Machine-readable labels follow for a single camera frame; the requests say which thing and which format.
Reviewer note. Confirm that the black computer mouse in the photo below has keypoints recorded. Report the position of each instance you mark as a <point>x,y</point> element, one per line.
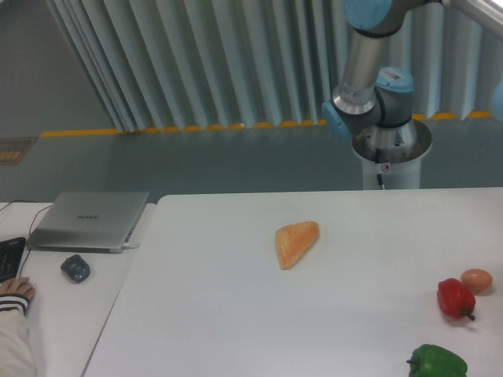
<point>76,268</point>

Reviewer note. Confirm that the person's hand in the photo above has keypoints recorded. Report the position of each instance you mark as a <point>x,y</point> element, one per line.
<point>22,287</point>

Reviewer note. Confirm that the orange triangular bread slice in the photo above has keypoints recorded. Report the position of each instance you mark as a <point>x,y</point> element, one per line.
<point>293,241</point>

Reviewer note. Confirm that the brown egg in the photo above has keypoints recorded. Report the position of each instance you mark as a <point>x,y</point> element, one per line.
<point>477,280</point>

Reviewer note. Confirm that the white sleeved forearm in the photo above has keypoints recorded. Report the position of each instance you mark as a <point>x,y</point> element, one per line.
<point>16,355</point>

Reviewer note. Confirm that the black keyboard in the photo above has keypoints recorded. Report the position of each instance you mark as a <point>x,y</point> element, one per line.
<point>11,253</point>

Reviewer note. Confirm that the white folding curtain screen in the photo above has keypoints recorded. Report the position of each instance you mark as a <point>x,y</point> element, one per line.
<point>197,64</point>

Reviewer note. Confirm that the red bell pepper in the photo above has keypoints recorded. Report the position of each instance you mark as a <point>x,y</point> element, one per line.
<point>455,299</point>

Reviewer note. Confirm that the green bell pepper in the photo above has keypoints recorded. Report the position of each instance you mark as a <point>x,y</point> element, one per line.
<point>433,360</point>

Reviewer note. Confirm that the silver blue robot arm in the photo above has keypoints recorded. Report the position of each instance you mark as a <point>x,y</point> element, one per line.
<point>369,70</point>

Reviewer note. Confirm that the silver closed laptop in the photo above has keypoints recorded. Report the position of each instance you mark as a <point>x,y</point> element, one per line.
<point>95,222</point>

